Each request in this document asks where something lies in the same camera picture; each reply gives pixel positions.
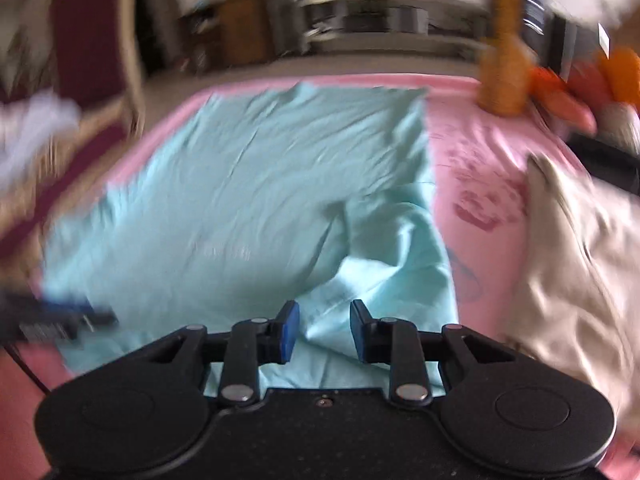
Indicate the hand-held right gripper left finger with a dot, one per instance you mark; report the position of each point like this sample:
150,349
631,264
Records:
290,330

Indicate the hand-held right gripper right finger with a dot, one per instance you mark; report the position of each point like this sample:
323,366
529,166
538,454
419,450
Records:
357,330

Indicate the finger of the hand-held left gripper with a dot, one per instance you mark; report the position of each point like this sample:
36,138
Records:
75,305

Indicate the teal t-shirt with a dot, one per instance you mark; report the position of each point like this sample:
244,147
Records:
250,185

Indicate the white garment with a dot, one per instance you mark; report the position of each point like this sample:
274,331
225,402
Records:
30,130

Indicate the pink printed blanket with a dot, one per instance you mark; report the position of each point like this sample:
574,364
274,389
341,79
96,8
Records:
475,160

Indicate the beige cloth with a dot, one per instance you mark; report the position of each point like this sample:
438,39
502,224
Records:
575,285

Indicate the wooden cabinet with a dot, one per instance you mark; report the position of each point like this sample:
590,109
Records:
240,30

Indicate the grey low shelf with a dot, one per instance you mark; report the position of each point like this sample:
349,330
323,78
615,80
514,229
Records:
390,20

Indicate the red orange plush toy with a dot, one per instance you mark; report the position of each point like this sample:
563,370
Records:
565,90

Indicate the maroon chair with gold frame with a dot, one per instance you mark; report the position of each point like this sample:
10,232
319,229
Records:
85,25

